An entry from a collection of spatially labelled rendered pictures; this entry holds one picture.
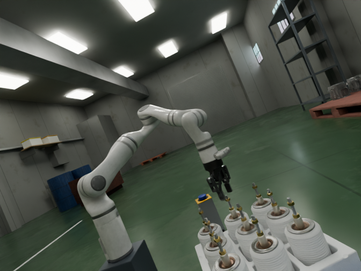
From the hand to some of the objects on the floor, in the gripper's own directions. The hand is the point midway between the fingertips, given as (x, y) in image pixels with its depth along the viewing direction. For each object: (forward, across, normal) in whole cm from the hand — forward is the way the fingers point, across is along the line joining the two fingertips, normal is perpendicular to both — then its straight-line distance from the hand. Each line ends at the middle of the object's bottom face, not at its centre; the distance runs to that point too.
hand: (225, 192), depth 84 cm
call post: (+35, -7, -17) cm, 40 cm away
